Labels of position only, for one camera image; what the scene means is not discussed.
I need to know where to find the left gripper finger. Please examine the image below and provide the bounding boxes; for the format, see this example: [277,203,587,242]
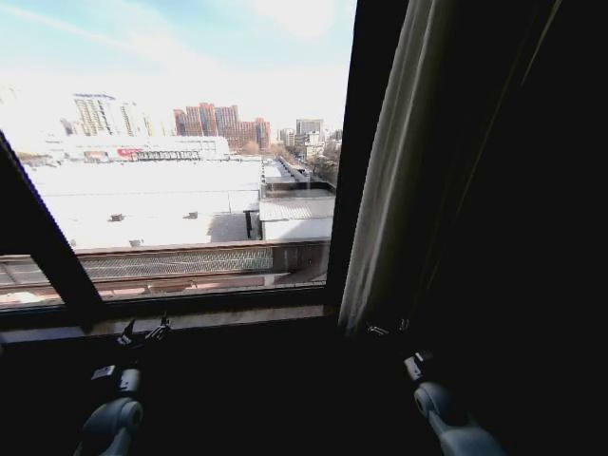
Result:
[116,318,140,349]
[142,311,173,343]

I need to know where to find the stone window sill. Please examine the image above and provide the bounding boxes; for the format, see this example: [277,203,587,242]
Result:
[0,303,341,341]

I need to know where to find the outdoor ledge with mesh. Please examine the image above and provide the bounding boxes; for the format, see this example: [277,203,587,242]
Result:
[0,239,333,298]

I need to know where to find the dark slanted window sash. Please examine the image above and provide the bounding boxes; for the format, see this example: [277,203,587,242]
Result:
[0,128,105,310]

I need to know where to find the white flat-roofed hall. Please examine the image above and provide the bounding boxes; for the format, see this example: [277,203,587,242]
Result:
[18,135,336,249]

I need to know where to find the pale grey pleated curtain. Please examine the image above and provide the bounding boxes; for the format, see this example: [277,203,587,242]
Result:
[337,0,608,339]

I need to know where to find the red brick apartment block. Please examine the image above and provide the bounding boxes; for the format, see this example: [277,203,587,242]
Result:
[172,102,272,152]

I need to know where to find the grey office block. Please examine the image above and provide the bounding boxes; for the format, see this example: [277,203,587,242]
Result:
[294,118,326,143]

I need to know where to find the pale high-rise tower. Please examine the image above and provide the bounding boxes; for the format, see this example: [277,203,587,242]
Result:
[71,92,143,138]

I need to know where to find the dark window frame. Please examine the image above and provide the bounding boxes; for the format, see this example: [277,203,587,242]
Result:
[0,0,410,329]

